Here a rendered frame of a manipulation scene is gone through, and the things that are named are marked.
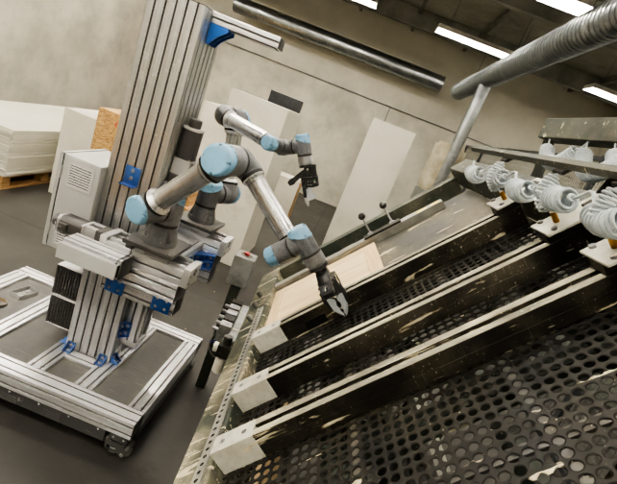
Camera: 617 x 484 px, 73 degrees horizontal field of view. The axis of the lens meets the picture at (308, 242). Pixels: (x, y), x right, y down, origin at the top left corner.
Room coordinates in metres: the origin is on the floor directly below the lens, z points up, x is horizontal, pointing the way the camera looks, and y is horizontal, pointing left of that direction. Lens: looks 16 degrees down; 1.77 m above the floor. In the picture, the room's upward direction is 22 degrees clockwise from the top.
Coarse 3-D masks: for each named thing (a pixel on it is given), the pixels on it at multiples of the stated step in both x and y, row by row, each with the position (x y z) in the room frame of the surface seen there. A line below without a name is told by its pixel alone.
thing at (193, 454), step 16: (272, 272) 2.28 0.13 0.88; (272, 288) 1.99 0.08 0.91; (240, 336) 1.55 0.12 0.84; (240, 352) 1.39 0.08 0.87; (256, 352) 1.40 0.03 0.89; (224, 368) 1.33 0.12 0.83; (224, 384) 1.21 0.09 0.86; (208, 416) 1.06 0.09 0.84; (240, 416) 1.06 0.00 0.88; (208, 432) 0.97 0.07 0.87; (224, 432) 0.95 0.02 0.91; (192, 448) 0.93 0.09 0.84; (192, 464) 0.86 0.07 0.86; (208, 464) 0.84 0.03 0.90; (176, 480) 0.83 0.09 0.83; (208, 480) 0.79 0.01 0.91
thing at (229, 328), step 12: (228, 312) 1.85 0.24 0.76; (240, 312) 1.94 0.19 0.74; (228, 324) 1.74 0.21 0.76; (240, 324) 1.83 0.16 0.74; (216, 336) 1.72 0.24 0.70; (228, 336) 1.60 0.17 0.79; (216, 348) 1.59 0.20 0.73; (228, 348) 1.58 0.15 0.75; (216, 360) 1.59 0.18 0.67; (216, 372) 1.58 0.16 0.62
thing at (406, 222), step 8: (440, 200) 2.07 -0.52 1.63; (432, 208) 2.05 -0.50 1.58; (440, 208) 2.05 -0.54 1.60; (408, 216) 2.07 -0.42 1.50; (416, 216) 2.05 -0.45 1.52; (424, 216) 2.05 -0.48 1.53; (400, 224) 2.04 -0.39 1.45; (408, 224) 2.05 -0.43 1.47; (384, 232) 2.04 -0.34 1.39; (392, 232) 2.04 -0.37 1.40; (360, 240) 2.07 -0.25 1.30; (368, 240) 2.04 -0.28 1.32; (376, 240) 2.04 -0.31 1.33; (344, 248) 2.08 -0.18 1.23; (352, 248) 2.03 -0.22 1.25; (360, 248) 2.04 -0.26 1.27; (328, 256) 2.07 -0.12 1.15; (336, 256) 2.03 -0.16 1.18; (344, 256) 2.03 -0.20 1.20; (328, 264) 2.03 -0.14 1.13; (304, 272) 2.02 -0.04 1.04; (288, 280) 2.02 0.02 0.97; (296, 280) 2.02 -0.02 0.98; (280, 288) 2.02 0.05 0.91
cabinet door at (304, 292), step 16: (352, 256) 1.96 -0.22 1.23; (368, 256) 1.85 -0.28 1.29; (336, 272) 1.86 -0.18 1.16; (352, 272) 1.76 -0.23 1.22; (368, 272) 1.67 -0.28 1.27; (288, 288) 1.95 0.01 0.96; (304, 288) 1.86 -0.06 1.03; (272, 304) 1.84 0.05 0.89; (288, 304) 1.74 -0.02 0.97; (304, 304) 1.66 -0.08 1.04; (272, 320) 1.65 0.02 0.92
